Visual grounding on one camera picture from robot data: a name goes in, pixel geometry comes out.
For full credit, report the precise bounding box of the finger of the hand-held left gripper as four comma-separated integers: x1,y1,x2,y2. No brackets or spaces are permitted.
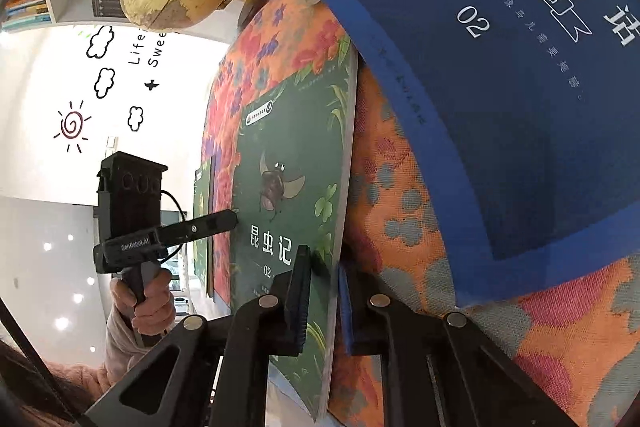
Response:
157,209,239,253

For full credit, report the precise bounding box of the dark blue book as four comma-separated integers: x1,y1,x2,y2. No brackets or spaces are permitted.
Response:
312,0,640,308

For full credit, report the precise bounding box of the person's left forearm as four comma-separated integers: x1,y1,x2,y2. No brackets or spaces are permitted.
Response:
102,307,148,390

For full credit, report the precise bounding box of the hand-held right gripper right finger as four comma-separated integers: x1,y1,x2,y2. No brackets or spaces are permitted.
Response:
339,264,576,427

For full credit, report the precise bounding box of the floral orange cloth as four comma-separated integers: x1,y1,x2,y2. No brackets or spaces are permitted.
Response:
200,0,640,427

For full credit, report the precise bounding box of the green beetle book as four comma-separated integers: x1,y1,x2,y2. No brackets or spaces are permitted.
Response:
229,49,359,423

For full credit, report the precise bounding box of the person's left hand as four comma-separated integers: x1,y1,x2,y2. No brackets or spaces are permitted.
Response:
110,268,177,349

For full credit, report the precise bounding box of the black lettering wall sticker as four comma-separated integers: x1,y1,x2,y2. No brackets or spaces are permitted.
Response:
127,27,167,68

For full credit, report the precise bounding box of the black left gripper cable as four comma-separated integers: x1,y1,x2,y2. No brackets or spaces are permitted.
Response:
160,189,187,258

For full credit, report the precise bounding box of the row of colourful shelf books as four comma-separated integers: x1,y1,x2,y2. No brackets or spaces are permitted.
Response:
2,0,52,30

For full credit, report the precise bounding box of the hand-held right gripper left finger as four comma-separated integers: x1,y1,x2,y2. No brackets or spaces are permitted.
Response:
82,245,313,427

